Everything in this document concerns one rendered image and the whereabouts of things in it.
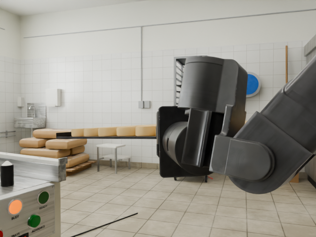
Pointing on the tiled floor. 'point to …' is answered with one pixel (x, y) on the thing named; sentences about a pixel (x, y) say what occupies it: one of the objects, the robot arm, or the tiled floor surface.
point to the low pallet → (79, 168)
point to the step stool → (112, 155)
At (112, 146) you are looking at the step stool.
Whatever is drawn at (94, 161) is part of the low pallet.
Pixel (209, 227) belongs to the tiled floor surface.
